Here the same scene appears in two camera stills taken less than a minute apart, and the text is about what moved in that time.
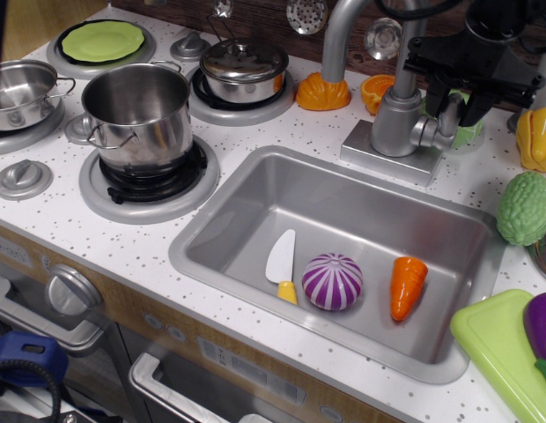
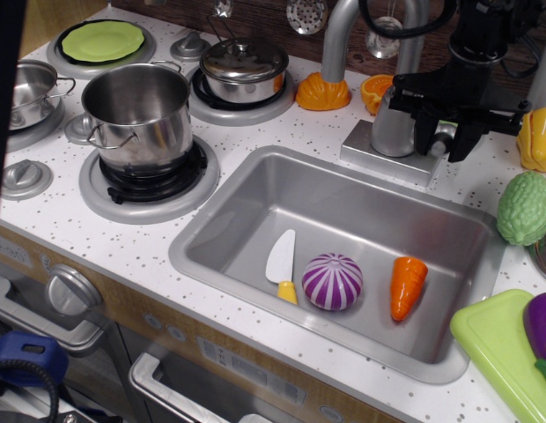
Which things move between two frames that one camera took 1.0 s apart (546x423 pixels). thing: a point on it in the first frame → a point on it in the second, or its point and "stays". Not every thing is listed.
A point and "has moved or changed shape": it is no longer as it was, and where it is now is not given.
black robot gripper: [467, 61] → [456, 88]
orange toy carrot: [408, 278] stays
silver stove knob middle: [78, 129] stays
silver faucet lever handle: [450, 116] has moved or changed shape
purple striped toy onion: [332, 281] stays
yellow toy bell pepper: [535, 138] stays
